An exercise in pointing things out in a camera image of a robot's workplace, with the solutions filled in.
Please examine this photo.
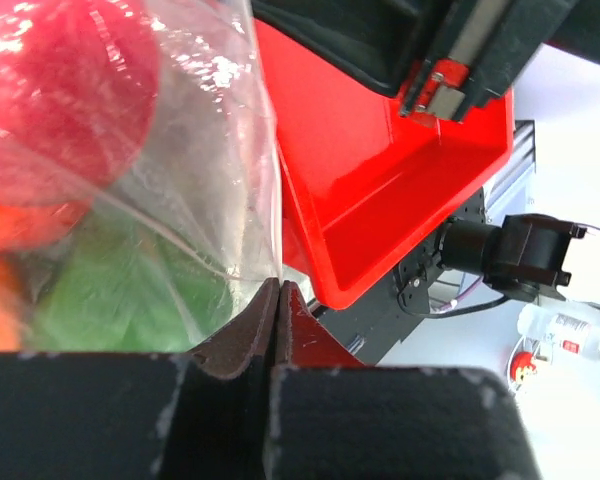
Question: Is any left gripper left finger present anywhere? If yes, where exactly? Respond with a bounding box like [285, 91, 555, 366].
[0, 279, 278, 479]

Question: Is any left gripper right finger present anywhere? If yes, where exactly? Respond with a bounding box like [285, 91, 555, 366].
[264, 282, 540, 479]

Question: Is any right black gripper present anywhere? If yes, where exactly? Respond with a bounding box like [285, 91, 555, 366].
[252, 1, 600, 122]

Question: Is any green bell pepper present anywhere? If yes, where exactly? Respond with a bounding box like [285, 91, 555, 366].
[27, 214, 233, 352]

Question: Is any clear zip top bag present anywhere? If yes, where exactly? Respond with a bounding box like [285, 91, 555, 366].
[0, 1, 283, 352]

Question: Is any red apple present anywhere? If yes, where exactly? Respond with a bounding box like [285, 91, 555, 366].
[0, 1, 159, 205]

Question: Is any red yellow peach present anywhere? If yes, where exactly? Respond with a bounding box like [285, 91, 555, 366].
[0, 200, 92, 252]

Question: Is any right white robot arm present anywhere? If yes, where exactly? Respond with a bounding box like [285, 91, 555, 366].
[252, 1, 600, 309]

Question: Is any red plastic bin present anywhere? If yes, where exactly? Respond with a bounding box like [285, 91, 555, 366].
[255, 22, 514, 309]

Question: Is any small red round object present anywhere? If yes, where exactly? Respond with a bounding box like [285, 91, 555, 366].
[509, 351, 536, 385]

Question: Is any clear plastic bottle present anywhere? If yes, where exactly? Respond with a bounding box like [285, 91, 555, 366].
[517, 304, 600, 362]

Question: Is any aluminium frame rail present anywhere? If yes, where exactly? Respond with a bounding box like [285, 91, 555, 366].
[483, 120, 536, 225]

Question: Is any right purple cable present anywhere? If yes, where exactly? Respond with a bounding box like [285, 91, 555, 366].
[427, 274, 509, 319]

